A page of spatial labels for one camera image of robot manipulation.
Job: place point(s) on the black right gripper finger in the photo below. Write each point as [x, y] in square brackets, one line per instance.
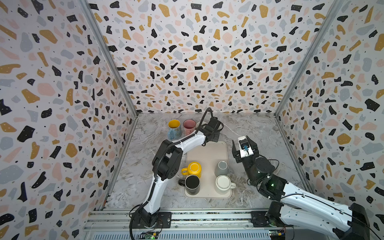
[253, 146]
[236, 153]

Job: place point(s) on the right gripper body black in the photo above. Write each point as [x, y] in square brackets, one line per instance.
[237, 152]

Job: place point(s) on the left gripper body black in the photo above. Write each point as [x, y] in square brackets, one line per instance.
[215, 137]

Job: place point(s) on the pink patterned mug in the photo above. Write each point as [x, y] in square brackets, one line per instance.
[189, 126]

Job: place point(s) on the blue butterfly mug yellow inside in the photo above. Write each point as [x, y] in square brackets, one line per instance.
[175, 131]

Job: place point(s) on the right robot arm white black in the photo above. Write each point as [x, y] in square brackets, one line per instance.
[294, 206]

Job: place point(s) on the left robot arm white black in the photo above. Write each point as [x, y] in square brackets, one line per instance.
[166, 164]

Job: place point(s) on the grey mug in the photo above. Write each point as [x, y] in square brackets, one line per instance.
[221, 168]

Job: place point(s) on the white mug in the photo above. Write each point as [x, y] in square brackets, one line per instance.
[224, 185]

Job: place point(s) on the black mug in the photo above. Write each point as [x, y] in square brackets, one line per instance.
[191, 184]

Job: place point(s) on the beige rectangular tray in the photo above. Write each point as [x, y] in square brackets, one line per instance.
[208, 157]

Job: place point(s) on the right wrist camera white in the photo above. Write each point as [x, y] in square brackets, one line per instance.
[244, 147]

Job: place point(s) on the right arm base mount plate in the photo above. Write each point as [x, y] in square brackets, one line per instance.
[261, 220]

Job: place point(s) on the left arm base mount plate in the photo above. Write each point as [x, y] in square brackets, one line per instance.
[144, 220]

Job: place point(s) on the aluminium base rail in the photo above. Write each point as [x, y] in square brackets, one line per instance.
[192, 224]

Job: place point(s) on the aluminium corner post right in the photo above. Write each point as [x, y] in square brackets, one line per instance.
[331, 14]

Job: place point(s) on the aluminium corner post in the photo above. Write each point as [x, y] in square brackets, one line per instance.
[331, 14]
[106, 53]

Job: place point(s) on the aluminium corner post left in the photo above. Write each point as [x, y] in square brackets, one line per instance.
[106, 53]

